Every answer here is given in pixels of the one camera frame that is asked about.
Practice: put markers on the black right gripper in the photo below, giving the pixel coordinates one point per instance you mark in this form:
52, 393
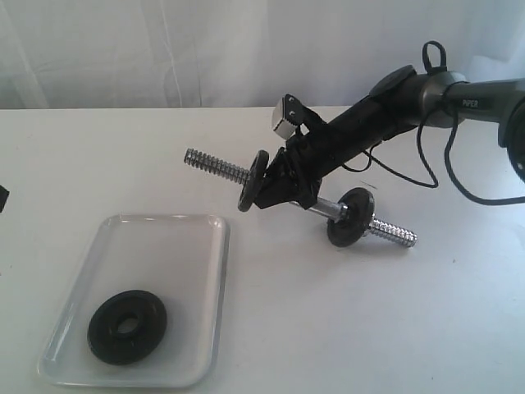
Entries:
294, 173

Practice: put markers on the chrome threaded dumbbell bar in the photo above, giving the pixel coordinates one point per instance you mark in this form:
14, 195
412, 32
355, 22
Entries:
323, 207

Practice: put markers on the black weight plate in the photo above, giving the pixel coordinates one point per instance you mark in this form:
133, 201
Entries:
127, 327

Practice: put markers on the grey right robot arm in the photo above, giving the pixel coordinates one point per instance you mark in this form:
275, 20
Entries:
401, 102

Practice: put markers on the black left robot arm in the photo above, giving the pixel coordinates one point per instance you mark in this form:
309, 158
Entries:
4, 195

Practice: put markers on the white rectangular plastic tray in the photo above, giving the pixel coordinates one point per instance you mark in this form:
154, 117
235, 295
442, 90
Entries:
179, 258

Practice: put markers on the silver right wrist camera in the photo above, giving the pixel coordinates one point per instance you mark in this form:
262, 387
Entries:
287, 116

